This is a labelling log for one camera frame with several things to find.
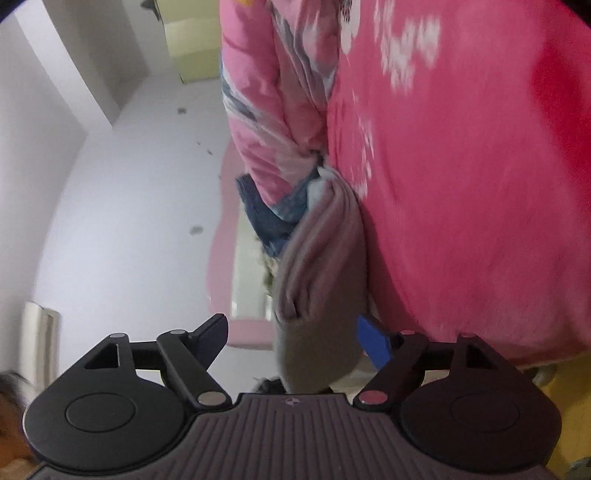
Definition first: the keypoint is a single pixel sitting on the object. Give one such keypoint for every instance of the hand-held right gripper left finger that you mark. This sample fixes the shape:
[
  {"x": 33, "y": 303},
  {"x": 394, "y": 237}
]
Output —
[{"x": 212, "y": 337}]

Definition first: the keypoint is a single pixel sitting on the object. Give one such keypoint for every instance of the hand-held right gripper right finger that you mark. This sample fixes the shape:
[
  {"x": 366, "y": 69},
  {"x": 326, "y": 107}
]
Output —
[{"x": 374, "y": 342}]

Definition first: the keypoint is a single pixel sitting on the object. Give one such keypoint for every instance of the grey sweatpants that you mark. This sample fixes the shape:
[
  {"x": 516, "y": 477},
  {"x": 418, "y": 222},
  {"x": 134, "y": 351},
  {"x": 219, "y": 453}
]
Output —
[{"x": 323, "y": 286}]

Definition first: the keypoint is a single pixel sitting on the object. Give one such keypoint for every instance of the pink and white headboard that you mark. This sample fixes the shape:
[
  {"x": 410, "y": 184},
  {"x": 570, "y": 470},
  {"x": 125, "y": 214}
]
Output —
[{"x": 226, "y": 258}]

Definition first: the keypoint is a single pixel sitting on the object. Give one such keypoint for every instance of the green patterned cloth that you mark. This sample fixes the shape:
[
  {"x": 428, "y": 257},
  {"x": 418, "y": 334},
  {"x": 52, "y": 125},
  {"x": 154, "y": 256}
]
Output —
[{"x": 268, "y": 277}]

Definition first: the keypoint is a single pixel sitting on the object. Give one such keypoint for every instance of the light blue denim garment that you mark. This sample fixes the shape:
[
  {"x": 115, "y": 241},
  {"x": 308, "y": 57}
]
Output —
[{"x": 263, "y": 221}]

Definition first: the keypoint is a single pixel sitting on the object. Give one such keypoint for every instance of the white radiator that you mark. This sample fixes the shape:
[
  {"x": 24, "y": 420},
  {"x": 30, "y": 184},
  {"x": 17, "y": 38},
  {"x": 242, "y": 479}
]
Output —
[{"x": 41, "y": 341}]

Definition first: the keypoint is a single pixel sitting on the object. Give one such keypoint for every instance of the pink floral blanket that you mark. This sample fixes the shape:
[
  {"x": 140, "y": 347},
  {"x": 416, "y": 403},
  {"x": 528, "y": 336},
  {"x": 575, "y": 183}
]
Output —
[{"x": 461, "y": 184}]

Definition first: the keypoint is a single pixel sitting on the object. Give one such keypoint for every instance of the pink patterned duvet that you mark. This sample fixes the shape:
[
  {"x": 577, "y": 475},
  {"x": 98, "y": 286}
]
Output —
[{"x": 272, "y": 92}]

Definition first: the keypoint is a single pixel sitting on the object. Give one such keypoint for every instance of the pale green wardrobe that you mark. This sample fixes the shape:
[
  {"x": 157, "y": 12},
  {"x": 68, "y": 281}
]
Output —
[{"x": 194, "y": 41}]

